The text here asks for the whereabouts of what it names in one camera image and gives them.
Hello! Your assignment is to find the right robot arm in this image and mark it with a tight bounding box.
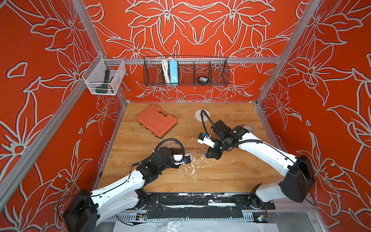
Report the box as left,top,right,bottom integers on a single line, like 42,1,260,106
198,109,316,209

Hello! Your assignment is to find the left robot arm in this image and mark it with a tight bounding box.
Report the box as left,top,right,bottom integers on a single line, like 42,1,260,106
58,138,186,232

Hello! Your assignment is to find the clear tape roll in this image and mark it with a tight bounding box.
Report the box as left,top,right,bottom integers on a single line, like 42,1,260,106
243,125,254,133

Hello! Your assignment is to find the white tape roll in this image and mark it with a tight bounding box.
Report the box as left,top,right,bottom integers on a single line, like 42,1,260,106
195,109,210,122

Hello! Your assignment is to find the orange plastic tool case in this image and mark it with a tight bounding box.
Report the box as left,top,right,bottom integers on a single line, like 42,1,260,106
136,104,177,138

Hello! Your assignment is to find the light blue box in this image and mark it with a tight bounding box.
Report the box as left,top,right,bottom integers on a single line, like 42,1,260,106
169,60,179,85

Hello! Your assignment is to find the green black tool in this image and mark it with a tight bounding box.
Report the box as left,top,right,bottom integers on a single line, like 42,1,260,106
96,69,110,94

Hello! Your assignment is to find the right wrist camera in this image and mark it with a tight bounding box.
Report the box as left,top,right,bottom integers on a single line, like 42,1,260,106
198,132,215,148

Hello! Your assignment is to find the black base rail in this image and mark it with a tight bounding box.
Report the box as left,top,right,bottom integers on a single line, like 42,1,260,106
127,192,275,222

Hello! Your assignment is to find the black wire basket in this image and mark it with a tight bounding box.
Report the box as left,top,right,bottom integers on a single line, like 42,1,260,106
143,55,230,87

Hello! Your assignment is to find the white cable bundle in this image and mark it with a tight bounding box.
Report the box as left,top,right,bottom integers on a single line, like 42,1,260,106
161,57,171,85

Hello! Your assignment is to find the clear acrylic wall box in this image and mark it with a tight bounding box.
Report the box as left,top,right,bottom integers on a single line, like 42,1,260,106
83,54,126,96

